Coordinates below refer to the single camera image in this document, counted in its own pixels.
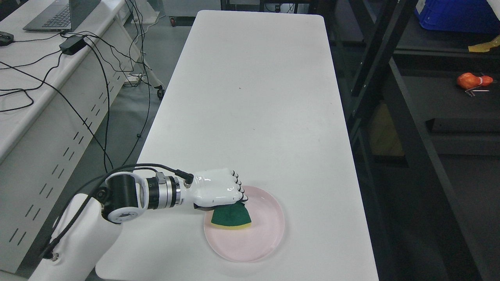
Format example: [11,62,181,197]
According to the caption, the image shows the black power adapter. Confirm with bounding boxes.
[59,35,86,55]

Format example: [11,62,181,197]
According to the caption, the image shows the black computer mouse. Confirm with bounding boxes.
[0,31,14,46]

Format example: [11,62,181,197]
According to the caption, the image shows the blue plastic crate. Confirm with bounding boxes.
[414,0,500,34]

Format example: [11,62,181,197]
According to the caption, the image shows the green yellow sponge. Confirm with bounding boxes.
[211,202,252,229]

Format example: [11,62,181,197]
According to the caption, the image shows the black cable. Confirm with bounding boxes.
[0,59,118,174]

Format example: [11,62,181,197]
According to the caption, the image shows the pink plate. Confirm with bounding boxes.
[204,186,285,263]

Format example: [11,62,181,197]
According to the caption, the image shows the dark metal shelf rack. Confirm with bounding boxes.
[316,0,499,281]

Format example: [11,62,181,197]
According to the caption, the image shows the grey laptop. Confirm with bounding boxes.
[23,0,101,32]

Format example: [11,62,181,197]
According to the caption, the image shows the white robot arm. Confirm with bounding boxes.
[30,163,195,281]

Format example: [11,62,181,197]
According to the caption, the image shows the metal hex keys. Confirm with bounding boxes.
[465,89,490,97]

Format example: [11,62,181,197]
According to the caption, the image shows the white side desk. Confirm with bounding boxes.
[0,0,141,274]

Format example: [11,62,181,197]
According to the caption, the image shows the yellow cloth piece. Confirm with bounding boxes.
[468,35,500,53]

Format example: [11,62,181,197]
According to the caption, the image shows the orange red toy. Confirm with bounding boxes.
[456,72,494,90]

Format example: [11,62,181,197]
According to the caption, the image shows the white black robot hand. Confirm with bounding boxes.
[179,168,248,208]

